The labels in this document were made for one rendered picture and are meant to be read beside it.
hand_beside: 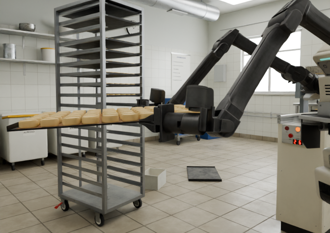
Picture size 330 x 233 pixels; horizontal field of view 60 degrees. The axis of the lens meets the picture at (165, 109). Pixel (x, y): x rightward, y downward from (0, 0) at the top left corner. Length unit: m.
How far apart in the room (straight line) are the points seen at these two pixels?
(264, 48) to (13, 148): 3.92
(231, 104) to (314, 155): 1.56
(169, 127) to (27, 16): 4.62
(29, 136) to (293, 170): 3.42
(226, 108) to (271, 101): 5.89
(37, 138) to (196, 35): 4.62
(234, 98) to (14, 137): 3.85
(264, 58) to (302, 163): 1.54
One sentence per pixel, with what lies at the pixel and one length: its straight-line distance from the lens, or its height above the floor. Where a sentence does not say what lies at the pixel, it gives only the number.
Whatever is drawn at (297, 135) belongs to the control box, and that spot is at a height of 0.77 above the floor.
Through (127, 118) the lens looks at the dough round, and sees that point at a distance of 0.85.
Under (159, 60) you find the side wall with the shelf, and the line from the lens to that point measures 6.49.
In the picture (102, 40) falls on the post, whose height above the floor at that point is 1.47.
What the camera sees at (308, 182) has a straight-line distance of 2.33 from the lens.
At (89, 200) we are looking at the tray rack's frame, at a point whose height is 0.15.
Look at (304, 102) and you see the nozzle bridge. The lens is 3.15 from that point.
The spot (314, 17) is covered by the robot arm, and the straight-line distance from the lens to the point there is 1.02.
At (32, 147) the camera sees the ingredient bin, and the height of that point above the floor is 0.30.
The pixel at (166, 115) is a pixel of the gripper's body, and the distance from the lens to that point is 0.77.
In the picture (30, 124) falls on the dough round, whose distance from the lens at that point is 0.87.
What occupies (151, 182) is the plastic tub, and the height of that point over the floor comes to 0.08.
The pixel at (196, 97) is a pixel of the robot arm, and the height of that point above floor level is 1.06.
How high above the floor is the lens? 1.08
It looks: 3 degrees down
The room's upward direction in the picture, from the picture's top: straight up
